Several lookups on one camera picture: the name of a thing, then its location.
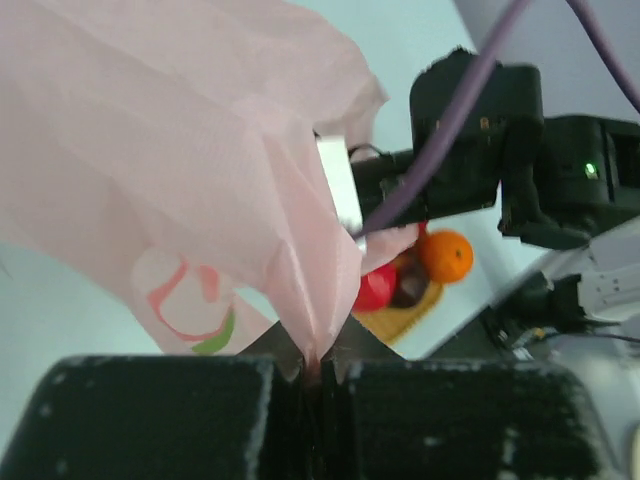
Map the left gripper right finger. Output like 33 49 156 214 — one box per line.
320 319 623 479

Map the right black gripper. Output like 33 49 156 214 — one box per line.
352 48 544 227

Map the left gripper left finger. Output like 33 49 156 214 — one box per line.
1 325 305 479

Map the orange fake tangerine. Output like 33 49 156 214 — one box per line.
417 229 474 284

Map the woven bamboo tray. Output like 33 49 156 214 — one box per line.
353 283 445 346

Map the red fake fruit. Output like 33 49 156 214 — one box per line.
390 248 430 309

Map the red fake tomato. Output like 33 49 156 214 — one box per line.
353 264 397 312

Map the pink plastic bag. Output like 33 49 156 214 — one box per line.
1 1 417 357

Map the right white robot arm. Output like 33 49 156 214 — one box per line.
352 48 639 350

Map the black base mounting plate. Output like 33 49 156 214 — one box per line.
426 271 549 360

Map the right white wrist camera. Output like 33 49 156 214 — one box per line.
315 135 363 236

